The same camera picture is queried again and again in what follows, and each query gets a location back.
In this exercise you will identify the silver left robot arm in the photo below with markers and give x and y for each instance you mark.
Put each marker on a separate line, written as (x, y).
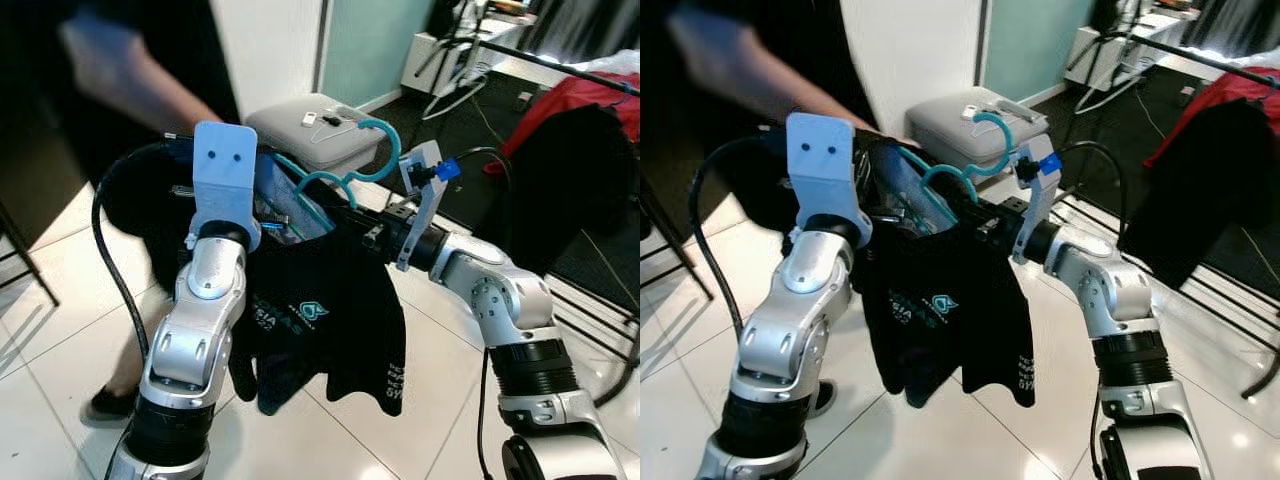
(780, 340)
(190, 340)

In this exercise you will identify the plain black garment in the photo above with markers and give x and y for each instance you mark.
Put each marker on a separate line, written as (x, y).
(570, 200)
(1200, 190)

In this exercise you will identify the white shelf unit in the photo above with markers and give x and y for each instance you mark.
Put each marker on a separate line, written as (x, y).
(440, 60)
(1090, 55)

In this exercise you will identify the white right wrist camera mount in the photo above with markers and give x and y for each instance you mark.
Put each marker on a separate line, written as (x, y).
(425, 200)
(1035, 195)

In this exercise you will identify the red garment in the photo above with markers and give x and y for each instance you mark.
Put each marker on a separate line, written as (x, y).
(560, 95)
(1230, 90)

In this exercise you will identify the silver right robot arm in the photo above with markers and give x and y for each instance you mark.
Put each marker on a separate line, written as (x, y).
(510, 300)
(1110, 290)

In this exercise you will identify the teal plastic hanger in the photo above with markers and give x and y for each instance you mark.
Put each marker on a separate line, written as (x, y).
(1011, 145)
(396, 145)

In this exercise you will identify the black metal clothes rack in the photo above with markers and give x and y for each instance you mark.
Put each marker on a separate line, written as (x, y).
(600, 79)
(1200, 54)

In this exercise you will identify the person in black clothes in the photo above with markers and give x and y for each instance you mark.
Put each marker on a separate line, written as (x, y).
(120, 70)
(740, 60)

